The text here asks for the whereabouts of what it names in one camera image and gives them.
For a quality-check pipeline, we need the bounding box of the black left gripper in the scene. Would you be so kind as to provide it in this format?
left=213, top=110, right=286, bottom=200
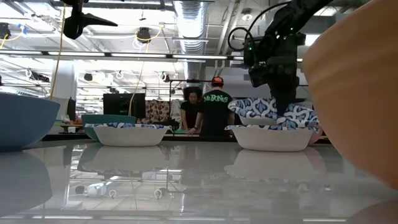
left=60, top=0, right=119, bottom=40

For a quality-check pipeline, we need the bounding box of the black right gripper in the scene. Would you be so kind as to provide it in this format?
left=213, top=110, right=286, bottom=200
left=243, top=32, right=307, bottom=118

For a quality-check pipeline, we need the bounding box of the blue patterned white bowl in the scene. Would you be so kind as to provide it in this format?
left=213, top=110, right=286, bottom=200
left=84, top=122, right=172, bottom=147
left=228, top=97, right=319, bottom=129
left=224, top=124, right=320, bottom=152

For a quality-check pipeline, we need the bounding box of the teal bowl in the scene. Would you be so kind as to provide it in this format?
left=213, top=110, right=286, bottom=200
left=81, top=114, right=137, bottom=141

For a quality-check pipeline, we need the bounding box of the long ceiling light bar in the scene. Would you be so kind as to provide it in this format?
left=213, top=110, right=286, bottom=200
left=0, top=50, right=246, bottom=62

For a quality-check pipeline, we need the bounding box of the person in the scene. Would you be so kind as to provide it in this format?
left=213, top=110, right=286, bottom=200
left=180, top=86, right=203, bottom=131
left=187, top=76, right=236, bottom=138

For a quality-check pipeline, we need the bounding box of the orange bowl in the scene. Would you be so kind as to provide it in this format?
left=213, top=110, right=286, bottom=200
left=302, top=0, right=398, bottom=191

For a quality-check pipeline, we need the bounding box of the black upright panel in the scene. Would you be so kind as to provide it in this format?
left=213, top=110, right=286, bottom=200
left=67, top=98, right=77, bottom=121

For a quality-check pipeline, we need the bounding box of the black monitor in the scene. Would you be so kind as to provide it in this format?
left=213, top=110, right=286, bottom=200
left=103, top=92, right=146, bottom=119

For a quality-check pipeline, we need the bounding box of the patterned fabric panel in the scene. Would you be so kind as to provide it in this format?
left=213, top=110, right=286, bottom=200
left=145, top=99, right=182, bottom=125

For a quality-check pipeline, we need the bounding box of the yellow cable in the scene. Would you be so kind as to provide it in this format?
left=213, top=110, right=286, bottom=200
left=49, top=0, right=68, bottom=101
left=127, top=27, right=163, bottom=118

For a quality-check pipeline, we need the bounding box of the black ceiling camera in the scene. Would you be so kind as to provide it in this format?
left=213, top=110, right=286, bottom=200
left=136, top=27, right=152, bottom=44

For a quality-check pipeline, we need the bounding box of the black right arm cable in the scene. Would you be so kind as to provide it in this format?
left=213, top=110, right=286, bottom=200
left=227, top=1, right=292, bottom=52

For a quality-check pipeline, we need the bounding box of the silver ventilation duct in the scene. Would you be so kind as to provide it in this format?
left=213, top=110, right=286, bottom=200
left=173, top=0, right=213, bottom=81

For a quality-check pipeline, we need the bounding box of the black table frame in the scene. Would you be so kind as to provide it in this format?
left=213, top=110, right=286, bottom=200
left=42, top=133, right=330, bottom=144

